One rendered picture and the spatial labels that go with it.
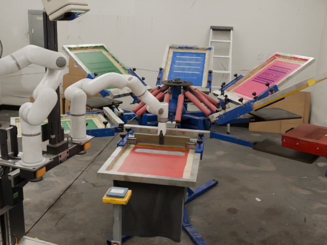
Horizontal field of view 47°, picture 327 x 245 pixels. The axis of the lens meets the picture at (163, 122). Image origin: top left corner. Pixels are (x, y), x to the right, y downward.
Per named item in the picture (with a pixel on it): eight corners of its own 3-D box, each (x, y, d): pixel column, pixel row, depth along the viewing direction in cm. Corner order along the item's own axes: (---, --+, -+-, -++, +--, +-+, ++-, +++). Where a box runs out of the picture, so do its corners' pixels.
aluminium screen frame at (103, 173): (195, 187, 217) (195, 182, 216) (97, 178, 225) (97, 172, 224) (202, 144, 292) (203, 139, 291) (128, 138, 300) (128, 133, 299)
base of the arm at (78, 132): (60, 139, 235) (59, 114, 230) (71, 133, 246) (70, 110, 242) (81, 142, 230) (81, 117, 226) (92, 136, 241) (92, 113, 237)
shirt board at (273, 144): (326, 157, 297) (328, 148, 295) (309, 172, 266) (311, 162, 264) (187, 124, 376) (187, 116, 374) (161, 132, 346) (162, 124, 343)
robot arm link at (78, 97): (74, 117, 226) (73, 91, 222) (65, 112, 236) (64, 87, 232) (89, 115, 232) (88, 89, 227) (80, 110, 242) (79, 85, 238)
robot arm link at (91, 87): (123, 66, 236) (109, 62, 250) (71, 95, 221) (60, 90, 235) (131, 86, 242) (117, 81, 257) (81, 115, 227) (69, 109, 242)
